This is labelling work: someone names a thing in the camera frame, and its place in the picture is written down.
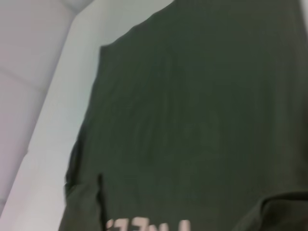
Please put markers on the dark green FREE t-shirt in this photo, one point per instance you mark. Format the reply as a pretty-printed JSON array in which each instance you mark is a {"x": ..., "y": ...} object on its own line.
[{"x": 192, "y": 108}]

